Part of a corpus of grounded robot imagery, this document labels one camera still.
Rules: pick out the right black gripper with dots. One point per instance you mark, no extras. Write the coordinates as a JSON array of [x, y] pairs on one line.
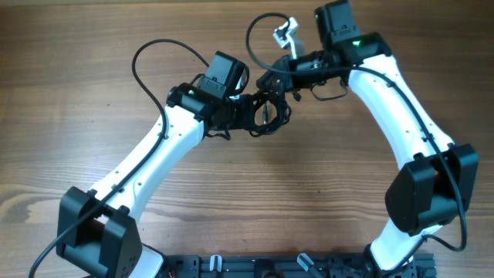
[[286, 67]]

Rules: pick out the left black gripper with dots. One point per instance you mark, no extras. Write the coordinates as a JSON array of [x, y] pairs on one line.
[[245, 119]]

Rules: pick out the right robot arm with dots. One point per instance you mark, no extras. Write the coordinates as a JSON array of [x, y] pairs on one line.
[[436, 176]]

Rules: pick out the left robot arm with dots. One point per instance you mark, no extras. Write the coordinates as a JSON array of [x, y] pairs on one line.
[[97, 228]]

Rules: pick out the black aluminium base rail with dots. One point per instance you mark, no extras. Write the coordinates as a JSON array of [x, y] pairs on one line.
[[278, 266]]

